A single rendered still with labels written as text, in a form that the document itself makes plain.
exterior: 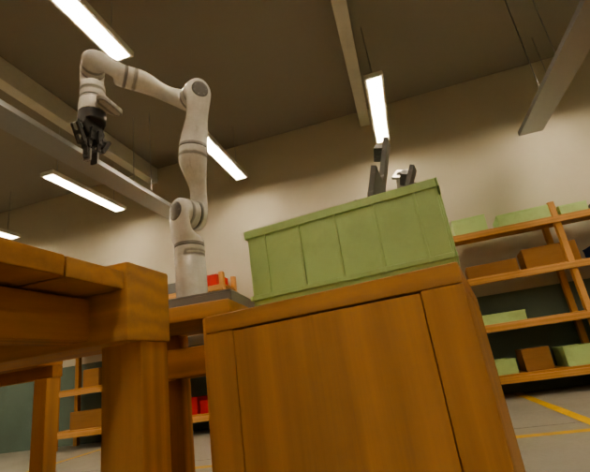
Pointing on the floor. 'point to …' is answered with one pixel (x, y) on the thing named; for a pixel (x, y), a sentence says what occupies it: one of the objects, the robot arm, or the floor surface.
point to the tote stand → (361, 381)
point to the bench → (55, 315)
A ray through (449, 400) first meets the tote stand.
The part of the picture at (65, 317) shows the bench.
